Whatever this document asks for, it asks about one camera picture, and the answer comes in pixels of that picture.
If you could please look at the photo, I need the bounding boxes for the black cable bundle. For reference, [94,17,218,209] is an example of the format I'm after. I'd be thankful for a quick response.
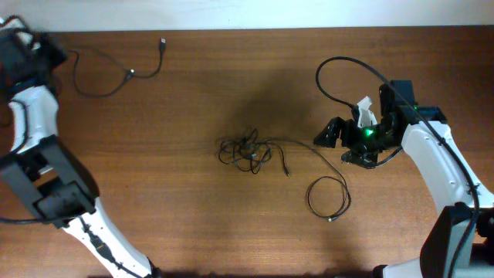
[217,128,291,178]

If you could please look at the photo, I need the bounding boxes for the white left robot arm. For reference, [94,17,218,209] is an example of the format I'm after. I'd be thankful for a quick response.
[1,15,160,277]

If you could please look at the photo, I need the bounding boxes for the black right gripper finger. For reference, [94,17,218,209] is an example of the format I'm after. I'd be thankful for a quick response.
[341,151,377,168]
[313,117,345,147]

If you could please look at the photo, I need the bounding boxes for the black cable with loop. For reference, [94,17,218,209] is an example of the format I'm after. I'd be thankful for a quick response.
[266,137,352,222]

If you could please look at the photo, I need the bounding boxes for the black usb cable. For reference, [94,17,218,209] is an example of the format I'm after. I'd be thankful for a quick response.
[68,37,167,99]

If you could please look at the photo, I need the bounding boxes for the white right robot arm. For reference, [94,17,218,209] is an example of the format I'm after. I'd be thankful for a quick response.
[313,80,493,277]

